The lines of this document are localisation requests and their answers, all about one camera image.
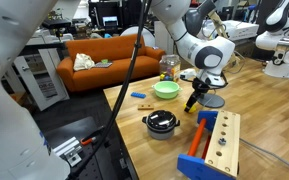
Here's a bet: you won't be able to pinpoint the blue toy brick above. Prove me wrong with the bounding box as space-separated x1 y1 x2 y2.
130 91 148 100

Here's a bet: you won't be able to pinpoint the orange handled tool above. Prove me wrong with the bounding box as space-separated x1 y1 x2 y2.
80 125 106 147

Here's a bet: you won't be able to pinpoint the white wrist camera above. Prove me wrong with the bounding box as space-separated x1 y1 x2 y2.
179 68 198 81

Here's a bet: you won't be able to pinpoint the wooden toy toolbox blue ends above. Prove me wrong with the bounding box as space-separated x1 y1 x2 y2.
176 109 242 180

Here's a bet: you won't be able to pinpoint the wooden block with two holes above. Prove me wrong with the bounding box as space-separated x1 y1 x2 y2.
136 103 155 112

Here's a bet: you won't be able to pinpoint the aluminium bracket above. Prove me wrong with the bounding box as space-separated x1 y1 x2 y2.
51 136 84 168

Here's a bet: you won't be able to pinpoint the thick black hanging cable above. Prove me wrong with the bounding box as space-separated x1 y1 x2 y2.
68 0 149 180

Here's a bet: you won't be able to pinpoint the cream cloth bag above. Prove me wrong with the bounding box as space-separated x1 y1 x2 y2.
72 52 96 72

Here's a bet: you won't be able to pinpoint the white box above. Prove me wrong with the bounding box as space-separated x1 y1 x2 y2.
202 19 260 43

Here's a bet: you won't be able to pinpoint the white leaning sign board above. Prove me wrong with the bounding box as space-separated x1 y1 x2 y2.
12 47 70 112

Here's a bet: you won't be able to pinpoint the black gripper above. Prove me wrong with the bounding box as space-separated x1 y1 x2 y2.
184 78 212 112

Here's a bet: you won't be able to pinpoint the light green pot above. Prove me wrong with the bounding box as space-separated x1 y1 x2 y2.
151 80 183 100

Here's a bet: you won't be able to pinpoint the black perforated plate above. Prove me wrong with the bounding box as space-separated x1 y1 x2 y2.
43 115 139 180

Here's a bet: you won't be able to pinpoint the grey pot with black lid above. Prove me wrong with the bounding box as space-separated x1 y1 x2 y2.
141 109 182 141

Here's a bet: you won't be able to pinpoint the yellow lemon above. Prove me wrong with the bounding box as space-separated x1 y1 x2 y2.
183 103 198 115

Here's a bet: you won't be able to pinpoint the clear jar with toys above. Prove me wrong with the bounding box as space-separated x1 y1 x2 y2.
158 54 182 83

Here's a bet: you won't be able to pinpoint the orange sofa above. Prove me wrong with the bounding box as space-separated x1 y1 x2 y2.
55 33 167 94

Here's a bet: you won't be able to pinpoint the grey wooden desk lamp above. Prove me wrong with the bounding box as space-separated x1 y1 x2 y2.
183 0 244 110

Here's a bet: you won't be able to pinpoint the computer monitor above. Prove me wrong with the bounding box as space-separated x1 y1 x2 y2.
101 15 119 28

